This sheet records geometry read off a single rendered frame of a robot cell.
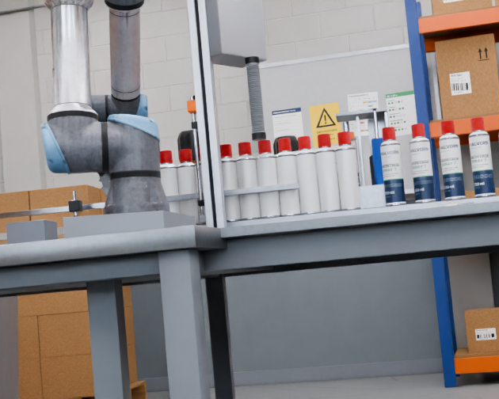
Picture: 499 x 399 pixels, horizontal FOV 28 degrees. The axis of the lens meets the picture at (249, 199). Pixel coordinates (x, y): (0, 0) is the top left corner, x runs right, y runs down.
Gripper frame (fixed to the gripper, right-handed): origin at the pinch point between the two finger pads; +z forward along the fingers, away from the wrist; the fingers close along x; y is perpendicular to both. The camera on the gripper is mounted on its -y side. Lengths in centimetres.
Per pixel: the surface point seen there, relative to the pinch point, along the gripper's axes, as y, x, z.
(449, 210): -65, -60, 48
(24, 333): 316, 150, -41
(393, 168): -2, -61, 30
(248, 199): -2.8, -26.1, 15.1
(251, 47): -9, -49, -15
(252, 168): -2.1, -31.5, 9.0
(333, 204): -2, -43, 29
